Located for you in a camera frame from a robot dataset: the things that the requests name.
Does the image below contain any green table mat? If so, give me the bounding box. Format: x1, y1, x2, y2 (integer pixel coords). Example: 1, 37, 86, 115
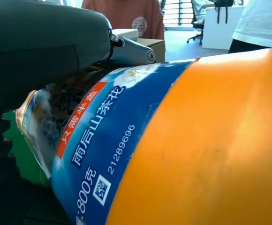
2, 111, 51, 188

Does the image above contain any person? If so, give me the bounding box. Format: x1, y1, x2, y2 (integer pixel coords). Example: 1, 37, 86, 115
82, 0, 165, 40
192, 0, 215, 24
228, 0, 272, 54

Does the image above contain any small white box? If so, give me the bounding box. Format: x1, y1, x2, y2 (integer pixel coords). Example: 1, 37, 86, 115
112, 28, 139, 43

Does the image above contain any brown cardboard box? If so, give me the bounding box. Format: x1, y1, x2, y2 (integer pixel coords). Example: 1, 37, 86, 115
138, 37, 166, 63

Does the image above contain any dark window grille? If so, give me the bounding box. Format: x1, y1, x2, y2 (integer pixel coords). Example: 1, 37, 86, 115
163, 0, 193, 29

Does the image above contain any black office chair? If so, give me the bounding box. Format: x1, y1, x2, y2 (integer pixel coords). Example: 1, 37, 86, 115
187, 0, 205, 46

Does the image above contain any white cabinet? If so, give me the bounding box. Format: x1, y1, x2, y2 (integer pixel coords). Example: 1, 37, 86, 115
202, 5, 245, 50

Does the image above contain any black bag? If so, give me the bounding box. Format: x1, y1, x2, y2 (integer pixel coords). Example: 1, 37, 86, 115
215, 0, 234, 24

